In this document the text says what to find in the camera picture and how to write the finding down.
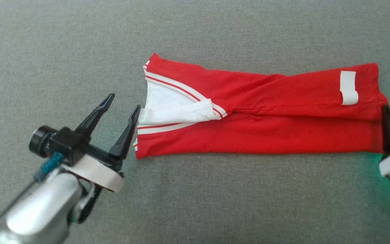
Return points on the red and white garment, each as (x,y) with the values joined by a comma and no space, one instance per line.
(266,132)

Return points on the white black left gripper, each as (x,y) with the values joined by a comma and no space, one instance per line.
(96,171)

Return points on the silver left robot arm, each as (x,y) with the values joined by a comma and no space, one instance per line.
(42,213)

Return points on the grey fabric sofa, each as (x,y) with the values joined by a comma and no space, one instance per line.
(215,203)

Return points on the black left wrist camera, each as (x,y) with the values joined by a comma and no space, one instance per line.
(64,144)

